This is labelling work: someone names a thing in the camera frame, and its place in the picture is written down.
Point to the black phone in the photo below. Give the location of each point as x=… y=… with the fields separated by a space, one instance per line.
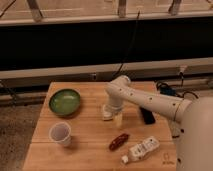
x=148 y=116

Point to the white sponge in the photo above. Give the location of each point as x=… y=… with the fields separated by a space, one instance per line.
x=107 y=113

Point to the wooden table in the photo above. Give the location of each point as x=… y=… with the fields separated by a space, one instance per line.
x=91 y=137

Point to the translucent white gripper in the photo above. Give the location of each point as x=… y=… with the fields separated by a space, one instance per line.
x=118 y=119

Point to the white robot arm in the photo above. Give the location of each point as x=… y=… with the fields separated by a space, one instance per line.
x=195 y=148

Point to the white plastic bottle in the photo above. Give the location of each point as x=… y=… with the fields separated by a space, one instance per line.
x=140 y=150

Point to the brown sausage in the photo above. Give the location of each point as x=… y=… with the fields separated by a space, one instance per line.
x=118 y=141

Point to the green bowl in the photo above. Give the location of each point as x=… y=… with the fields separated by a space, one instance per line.
x=64 y=102

